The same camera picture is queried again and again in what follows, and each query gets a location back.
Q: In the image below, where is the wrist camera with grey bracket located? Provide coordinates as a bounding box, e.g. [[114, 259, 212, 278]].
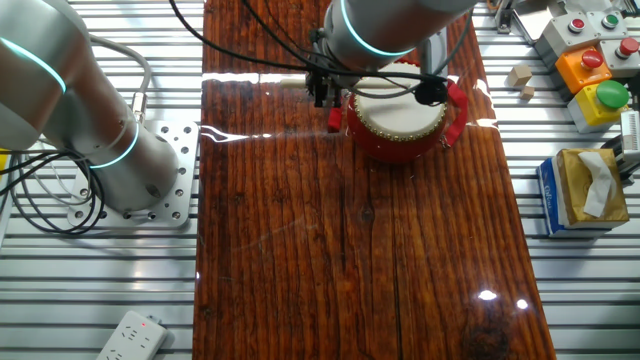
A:
[[412, 27, 450, 107]]

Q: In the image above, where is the orange box red button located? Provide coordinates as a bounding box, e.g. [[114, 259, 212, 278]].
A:
[[554, 45, 614, 96]]

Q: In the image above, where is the gold tissue box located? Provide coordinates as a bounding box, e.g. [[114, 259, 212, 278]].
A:
[[555, 148, 631, 225]]

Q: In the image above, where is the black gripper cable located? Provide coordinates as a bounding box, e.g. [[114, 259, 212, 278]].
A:
[[168, 0, 474, 101]]

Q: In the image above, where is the grey box small red button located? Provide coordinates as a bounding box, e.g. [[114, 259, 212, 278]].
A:
[[534, 11, 597, 57]]

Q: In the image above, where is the pale wooden drumstick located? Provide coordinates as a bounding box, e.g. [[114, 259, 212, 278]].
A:
[[278, 75, 419, 92]]

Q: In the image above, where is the grey cable with metal plug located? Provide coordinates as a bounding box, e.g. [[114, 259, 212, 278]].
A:
[[87, 33, 154, 125]]

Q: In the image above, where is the glossy wood grain board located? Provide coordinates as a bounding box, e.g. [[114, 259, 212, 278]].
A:
[[192, 0, 558, 360]]

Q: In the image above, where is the blue and white tissue pack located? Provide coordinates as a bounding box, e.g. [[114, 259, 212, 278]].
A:
[[536, 157, 614, 238]]

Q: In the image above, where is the yellow box green button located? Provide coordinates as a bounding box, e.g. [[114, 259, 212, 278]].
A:
[[566, 79, 632, 135]]

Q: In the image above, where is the grey box green button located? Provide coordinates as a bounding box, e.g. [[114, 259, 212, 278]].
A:
[[586, 9, 629, 42]]

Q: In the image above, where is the black base cable bundle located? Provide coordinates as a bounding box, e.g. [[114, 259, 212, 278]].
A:
[[0, 147, 112, 235]]

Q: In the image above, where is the white tissue sheet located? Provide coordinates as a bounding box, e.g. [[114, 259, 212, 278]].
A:
[[577, 151, 618, 219]]

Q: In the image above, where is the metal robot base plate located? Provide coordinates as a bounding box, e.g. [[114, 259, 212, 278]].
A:
[[66, 119, 201, 231]]

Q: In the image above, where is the red drum with white skin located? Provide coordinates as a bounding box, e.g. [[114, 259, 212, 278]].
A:
[[346, 60, 450, 165]]

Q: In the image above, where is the silver camera with cable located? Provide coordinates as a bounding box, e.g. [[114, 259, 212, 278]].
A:
[[494, 0, 554, 49]]

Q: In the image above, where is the red drum strap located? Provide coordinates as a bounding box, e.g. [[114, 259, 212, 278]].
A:
[[327, 58, 470, 149]]

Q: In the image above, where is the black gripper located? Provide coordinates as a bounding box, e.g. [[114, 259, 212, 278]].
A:
[[305, 28, 351, 109]]

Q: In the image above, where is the white power strip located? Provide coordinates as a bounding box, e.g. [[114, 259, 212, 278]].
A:
[[94, 310, 170, 360]]

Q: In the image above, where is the grey box large red button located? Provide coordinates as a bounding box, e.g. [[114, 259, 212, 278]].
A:
[[598, 36, 640, 79]]

